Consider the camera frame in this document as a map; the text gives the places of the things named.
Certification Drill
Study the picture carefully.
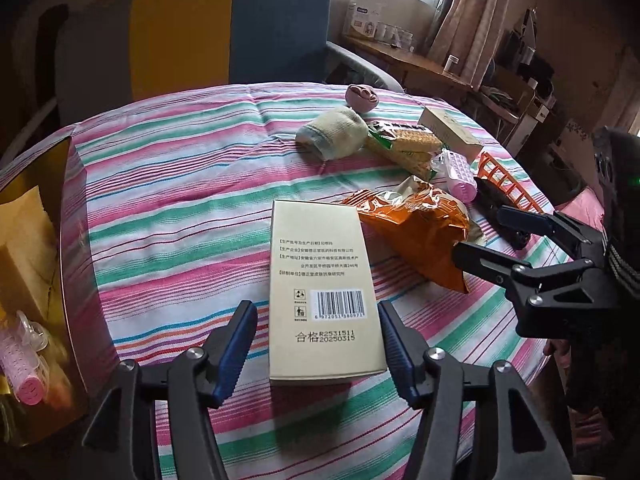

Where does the white printed box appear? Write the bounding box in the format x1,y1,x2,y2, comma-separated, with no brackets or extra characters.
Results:
345,0,383,41

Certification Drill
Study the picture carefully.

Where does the striped blanket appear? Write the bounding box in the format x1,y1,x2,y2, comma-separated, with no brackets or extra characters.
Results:
0,81,601,480

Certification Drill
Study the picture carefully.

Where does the pink round toy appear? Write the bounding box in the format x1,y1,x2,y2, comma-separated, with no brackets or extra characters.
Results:
346,84,379,112

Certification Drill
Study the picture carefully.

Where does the beige curtain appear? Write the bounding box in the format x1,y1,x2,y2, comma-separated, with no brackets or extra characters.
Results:
427,0,516,86

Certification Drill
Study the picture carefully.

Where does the cracker packet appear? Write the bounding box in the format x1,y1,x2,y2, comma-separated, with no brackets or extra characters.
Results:
364,120,446,181

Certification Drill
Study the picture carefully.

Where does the blue yellow armchair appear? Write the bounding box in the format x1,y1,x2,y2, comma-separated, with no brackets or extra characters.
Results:
55,0,406,126

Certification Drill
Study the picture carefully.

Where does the gold cardboard container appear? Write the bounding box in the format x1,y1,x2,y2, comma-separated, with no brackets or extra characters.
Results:
0,136,101,448

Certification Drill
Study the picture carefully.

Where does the yellow cardboard box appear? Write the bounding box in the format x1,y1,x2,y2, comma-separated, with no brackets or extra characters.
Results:
0,185,61,321

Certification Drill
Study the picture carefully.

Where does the rolled beige sock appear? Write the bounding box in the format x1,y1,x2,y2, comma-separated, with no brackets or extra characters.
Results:
296,106,370,161

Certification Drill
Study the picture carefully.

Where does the pink hair roller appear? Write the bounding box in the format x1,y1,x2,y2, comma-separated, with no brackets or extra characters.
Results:
432,150,478,204
0,310,51,406

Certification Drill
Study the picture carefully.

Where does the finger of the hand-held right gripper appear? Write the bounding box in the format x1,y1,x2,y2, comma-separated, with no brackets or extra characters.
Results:
451,241,622,338
497,205,608,261

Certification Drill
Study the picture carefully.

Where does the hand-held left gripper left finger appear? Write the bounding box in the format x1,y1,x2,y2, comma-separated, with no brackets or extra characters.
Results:
82,300,258,480

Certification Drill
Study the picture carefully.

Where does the brown cardboard box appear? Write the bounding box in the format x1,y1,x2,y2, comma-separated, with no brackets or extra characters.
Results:
487,66,538,111

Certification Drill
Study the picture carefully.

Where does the large beige barcode box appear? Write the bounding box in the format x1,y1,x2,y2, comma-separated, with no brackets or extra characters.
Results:
269,200,388,387

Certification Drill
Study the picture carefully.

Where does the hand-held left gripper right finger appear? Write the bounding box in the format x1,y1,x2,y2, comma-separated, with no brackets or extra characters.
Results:
377,301,573,480

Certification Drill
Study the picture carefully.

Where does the orange snack bag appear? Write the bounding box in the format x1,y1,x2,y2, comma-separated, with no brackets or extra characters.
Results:
341,176,483,295

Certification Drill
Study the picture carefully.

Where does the small beige box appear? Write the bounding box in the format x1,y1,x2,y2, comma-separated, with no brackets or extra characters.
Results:
417,106,484,161

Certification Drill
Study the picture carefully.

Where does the wooden desk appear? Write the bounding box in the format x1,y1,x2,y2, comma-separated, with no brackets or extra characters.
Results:
342,35,526,126

